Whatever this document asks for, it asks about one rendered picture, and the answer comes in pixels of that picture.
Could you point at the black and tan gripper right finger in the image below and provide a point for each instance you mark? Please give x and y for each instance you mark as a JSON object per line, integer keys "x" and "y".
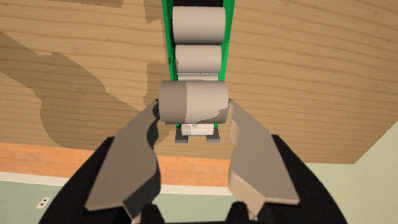
{"x": 271, "y": 179}

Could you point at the beige cylinder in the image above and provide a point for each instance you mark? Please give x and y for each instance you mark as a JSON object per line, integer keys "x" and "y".
{"x": 197, "y": 129}
{"x": 193, "y": 102}
{"x": 193, "y": 25}
{"x": 198, "y": 59}
{"x": 197, "y": 77}

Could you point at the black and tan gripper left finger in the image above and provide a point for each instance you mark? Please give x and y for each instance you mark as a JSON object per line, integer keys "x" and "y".
{"x": 116, "y": 181}

